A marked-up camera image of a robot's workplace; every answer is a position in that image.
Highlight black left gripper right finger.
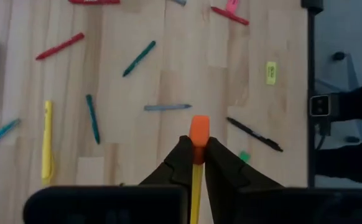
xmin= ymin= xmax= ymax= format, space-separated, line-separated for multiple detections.
xmin=203 ymin=136 xmax=284 ymax=224

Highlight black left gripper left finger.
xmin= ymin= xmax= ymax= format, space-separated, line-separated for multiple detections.
xmin=139 ymin=135 xmax=195 ymax=224

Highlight green eraser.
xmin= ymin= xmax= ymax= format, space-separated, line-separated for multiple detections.
xmin=238 ymin=151 xmax=251 ymax=164

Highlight yellow pencil orange eraser cap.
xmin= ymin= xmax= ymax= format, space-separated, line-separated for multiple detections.
xmin=188 ymin=115 xmax=211 ymax=224

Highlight yellow-green eraser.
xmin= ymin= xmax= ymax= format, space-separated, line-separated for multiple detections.
xmin=265 ymin=61 xmax=277 ymax=86

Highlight red crayon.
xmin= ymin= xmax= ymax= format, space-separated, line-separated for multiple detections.
xmin=68 ymin=0 xmax=121 ymax=5
xmin=35 ymin=32 xmax=85 ymax=62
xmin=210 ymin=6 xmax=250 ymax=26

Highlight black pen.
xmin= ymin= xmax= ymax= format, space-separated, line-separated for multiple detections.
xmin=226 ymin=116 xmax=284 ymax=153

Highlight grey pen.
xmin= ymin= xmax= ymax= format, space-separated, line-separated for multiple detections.
xmin=143 ymin=103 xmax=193 ymax=112

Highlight green crayon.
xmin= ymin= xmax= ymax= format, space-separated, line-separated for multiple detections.
xmin=85 ymin=94 xmax=101 ymax=146
xmin=122 ymin=40 xmax=157 ymax=78

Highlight yellow flat bar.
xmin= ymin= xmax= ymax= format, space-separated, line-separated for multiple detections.
xmin=41 ymin=100 xmax=55 ymax=187

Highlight grey desk foot with casters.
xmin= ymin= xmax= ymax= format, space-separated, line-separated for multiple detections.
xmin=316 ymin=51 xmax=362 ymax=144

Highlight pink eraser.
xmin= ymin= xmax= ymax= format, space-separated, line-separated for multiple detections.
xmin=225 ymin=0 xmax=240 ymax=14

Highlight purple blue scissors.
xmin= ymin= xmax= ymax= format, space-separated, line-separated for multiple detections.
xmin=0 ymin=118 xmax=22 ymax=151

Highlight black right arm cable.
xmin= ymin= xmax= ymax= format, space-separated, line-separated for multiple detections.
xmin=313 ymin=123 xmax=327 ymax=152

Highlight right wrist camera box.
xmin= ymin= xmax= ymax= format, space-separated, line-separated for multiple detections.
xmin=309 ymin=94 xmax=332 ymax=118

